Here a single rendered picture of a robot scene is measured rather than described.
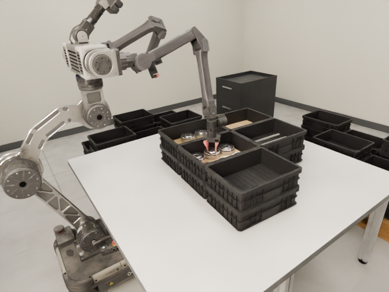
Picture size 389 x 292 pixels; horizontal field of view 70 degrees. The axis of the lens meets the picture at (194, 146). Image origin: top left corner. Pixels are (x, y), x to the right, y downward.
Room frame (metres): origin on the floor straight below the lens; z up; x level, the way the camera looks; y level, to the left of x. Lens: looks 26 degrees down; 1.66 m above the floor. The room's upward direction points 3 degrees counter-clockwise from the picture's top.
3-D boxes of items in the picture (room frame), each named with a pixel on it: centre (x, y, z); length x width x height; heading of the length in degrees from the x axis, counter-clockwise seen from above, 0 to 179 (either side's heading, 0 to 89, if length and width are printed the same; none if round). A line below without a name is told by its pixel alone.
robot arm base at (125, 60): (1.40, 0.33, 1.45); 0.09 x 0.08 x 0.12; 34
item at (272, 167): (1.22, -0.29, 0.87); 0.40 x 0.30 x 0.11; 120
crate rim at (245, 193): (1.22, -0.29, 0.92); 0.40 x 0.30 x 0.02; 120
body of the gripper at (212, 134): (1.55, -0.11, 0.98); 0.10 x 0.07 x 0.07; 75
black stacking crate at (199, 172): (1.48, -0.14, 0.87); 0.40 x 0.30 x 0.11; 120
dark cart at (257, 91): (3.45, -0.67, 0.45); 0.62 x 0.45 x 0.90; 124
